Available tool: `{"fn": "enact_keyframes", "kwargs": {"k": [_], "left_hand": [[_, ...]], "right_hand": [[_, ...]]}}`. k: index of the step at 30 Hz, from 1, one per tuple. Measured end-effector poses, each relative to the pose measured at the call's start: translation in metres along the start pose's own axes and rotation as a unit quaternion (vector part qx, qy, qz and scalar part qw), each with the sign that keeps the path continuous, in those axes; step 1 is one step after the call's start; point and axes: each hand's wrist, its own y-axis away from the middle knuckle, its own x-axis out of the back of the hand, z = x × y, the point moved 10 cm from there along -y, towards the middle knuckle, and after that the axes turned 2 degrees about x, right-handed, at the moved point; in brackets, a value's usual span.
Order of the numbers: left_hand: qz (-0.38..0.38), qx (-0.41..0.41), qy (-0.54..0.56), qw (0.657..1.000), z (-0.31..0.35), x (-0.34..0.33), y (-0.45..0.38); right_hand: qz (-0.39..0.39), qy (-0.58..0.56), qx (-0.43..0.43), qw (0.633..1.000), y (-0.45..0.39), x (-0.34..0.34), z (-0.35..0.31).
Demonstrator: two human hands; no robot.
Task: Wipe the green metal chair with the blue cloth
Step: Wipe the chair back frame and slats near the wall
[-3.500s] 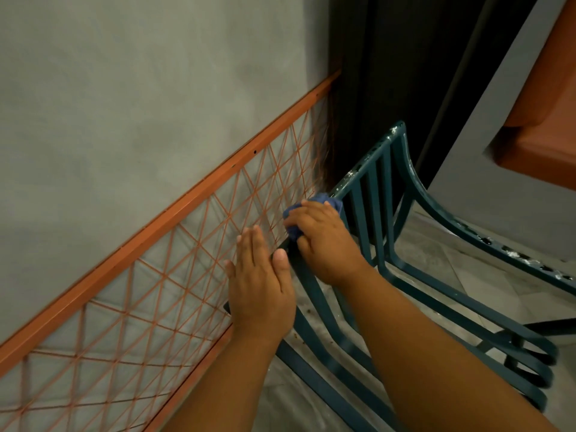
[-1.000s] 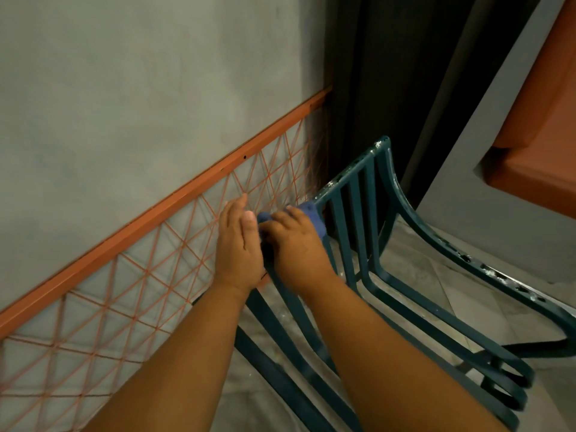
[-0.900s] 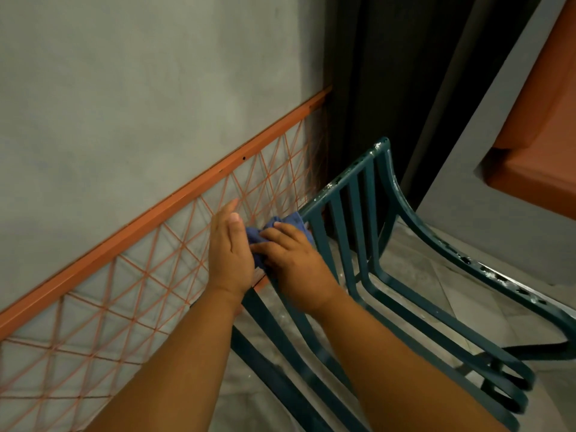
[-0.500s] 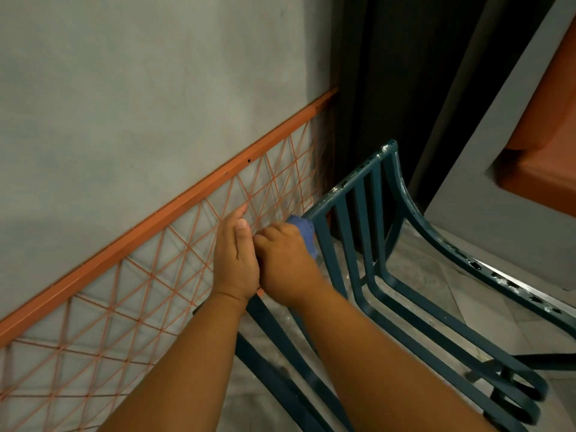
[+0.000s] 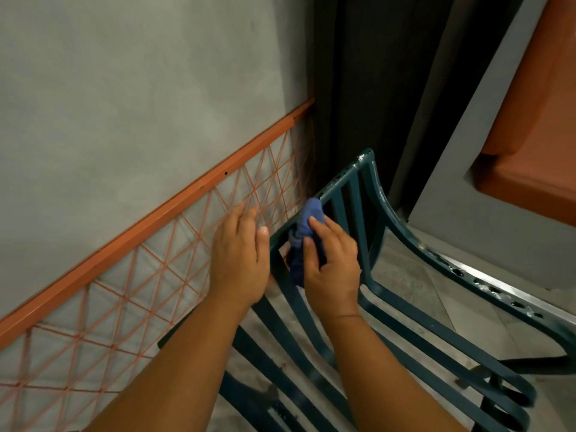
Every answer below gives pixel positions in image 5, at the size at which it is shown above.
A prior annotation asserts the person's left hand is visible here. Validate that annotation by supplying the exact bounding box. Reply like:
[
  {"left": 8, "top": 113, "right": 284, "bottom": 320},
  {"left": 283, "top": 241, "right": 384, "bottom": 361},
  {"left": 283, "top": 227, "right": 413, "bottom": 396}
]
[{"left": 208, "top": 202, "right": 272, "bottom": 311}]

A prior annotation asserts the orange lattice wall panel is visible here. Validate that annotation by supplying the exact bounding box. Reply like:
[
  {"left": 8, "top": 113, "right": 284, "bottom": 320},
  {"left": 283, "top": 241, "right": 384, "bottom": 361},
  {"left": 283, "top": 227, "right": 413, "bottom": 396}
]
[{"left": 0, "top": 97, "right": 316, "bottom": 432}]

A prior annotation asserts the blue cleaning cloth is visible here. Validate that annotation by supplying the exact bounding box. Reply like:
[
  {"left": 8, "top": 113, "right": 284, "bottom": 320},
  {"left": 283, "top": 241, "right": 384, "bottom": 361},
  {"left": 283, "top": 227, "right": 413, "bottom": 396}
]
[{"left": 287, "top": 197, "right": 327, "bottom": 287}]

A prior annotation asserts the dark planter box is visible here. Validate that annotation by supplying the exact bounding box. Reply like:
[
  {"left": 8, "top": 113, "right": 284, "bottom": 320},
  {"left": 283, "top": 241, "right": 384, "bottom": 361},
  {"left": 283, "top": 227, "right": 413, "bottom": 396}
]
[{"left": 313, "top": 0, "right": 527, "bottom": 212}]

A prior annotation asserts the person's left forearm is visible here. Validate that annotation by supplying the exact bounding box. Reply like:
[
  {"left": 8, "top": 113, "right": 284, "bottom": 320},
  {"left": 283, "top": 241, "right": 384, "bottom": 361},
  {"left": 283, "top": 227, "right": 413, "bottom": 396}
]
[{"left": 83, "top": 290, "right": 253, "bottom": 432}]

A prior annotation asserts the person's right hand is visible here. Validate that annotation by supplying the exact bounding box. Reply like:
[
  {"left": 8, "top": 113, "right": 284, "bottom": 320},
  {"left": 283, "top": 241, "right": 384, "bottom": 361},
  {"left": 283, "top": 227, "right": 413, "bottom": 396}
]
[{"left": 302, "top": 215, "right": 362, "bottom": 321}]

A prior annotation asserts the orange cushioned bench grey base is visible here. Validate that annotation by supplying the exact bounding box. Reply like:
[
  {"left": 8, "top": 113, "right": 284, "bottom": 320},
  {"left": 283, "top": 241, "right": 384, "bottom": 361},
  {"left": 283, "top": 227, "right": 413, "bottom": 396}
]
[{"left": 407, "top": 0, "right": 576, "bottom": 302}]

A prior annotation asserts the dark green metal chair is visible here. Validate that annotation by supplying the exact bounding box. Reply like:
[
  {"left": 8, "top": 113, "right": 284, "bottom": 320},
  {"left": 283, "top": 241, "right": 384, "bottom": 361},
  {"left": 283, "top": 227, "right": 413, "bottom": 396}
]
[{"left": 157, "top": 148, "right": 576, "bottom": 432}]

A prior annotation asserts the metal floor edge strip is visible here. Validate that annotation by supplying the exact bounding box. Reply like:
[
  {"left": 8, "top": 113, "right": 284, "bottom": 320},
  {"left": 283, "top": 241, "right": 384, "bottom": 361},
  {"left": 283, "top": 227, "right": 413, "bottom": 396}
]
[{"left": 404, "top": 224, "right": 576, "bottom": 320}]

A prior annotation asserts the person's right forearm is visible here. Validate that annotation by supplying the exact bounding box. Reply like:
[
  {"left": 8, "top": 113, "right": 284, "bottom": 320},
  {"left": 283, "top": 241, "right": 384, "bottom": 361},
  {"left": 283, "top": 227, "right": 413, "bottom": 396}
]
[{"left": 322, "top": 308, "right": 469, "bottom": 432}]

